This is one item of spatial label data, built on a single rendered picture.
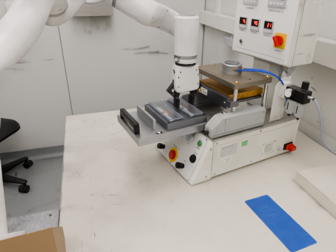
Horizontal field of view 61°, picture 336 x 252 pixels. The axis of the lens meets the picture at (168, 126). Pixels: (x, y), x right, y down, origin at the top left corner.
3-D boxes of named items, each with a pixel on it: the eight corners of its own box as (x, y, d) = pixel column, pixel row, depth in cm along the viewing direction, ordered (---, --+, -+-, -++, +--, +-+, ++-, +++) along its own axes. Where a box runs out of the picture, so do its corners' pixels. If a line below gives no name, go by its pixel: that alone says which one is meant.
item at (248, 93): (229, 83, 132) (231, 62, 127) (264, 98, 114) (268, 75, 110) (197, 88, 124) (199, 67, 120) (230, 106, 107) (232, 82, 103)
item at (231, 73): (236, 79, 137) (239, 51, 131) (288, 100, 112) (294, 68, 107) (193, 86, 127) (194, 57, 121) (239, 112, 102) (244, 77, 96)
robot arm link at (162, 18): (122, 4, 109) (190, 47, 113) (109, 8, 95) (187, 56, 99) (133, -19, 105) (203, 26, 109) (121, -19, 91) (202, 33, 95)
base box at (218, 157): (242, 122, 156) (246, 92, 148) (299, 155, 127) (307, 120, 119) (153, 145, 134) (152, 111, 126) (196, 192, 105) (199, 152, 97)
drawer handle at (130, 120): (125, 116, 110) (124, 107, 108) (140, 133, 98) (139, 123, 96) (120, 117, 109) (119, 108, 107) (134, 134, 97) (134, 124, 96)
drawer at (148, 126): (182, 109, 126) (182, 92, 122) (211, 130, 109) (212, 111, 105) (117, 123, 114) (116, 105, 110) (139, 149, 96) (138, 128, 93)
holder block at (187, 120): (180, 103, 123) (180, 97, 122) (206, 121, 107) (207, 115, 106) (144, 110, 116) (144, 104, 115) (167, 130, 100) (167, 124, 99)
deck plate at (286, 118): (246, 92, 149) (246, 90, 148) (302, 117, 121) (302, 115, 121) (168, 108, 130) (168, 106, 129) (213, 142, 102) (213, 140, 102)
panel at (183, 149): (154, 146, 132) (170, 109, 128) (188, 182, 109) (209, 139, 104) (151, 145, 131) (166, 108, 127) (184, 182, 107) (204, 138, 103)
